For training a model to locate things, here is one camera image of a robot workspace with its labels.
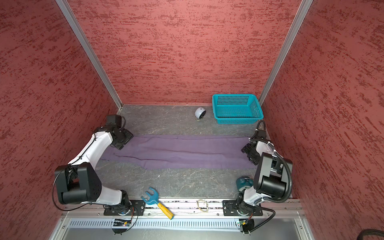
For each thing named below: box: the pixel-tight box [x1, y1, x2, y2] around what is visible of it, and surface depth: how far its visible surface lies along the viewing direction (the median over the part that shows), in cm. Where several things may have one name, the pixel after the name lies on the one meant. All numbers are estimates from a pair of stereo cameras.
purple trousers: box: [100, 134, 256, 171], surface depth 94 cm
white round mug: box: [195, 107, 207, 119], surface depth 109 cm
